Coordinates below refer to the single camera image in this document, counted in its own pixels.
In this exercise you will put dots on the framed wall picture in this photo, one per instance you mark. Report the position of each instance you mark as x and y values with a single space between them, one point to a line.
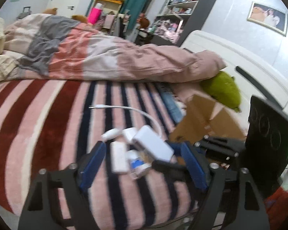
269 17

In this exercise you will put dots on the black suitcase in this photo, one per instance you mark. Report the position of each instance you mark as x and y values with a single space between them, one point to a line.
25 12

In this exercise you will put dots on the pink grey patchwork duvet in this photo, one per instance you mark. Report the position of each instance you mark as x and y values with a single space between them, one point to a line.
58 48

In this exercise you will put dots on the dark grey bookshelf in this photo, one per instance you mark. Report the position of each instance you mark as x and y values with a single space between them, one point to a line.
177 19

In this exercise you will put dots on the brown cardboard box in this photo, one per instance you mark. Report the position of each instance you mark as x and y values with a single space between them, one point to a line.
205 116

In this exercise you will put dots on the yellow wooden cabinet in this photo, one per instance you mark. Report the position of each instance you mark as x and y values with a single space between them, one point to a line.
109 6

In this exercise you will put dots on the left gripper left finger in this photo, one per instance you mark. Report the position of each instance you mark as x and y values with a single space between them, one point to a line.
57 199

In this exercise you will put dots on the white bottle blue cap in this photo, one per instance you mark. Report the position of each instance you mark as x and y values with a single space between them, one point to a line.
137 166

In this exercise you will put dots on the green plush toy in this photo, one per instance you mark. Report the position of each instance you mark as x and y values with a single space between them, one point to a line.
223 88

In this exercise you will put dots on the bright pink bag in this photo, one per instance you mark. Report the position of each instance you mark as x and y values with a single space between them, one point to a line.
95 13

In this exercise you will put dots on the pink ribbed pillow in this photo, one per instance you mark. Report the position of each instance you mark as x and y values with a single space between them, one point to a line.
187 92

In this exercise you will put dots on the striped pink red bedspread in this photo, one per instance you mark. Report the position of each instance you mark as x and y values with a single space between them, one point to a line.
52 123

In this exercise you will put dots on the orange plush toy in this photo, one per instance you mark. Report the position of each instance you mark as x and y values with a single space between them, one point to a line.
51 11

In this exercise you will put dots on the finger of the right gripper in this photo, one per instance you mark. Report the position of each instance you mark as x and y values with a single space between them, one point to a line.
216 145
170 169

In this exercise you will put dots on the white power adapter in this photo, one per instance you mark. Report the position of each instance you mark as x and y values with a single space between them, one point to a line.
149 142

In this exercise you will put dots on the white bed headboard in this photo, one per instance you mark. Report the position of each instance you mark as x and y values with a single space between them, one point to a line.
253 75

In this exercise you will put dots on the white flat rectangular box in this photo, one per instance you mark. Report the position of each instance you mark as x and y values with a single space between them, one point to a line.
119 162

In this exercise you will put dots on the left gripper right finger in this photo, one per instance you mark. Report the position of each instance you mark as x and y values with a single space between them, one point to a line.
248 210

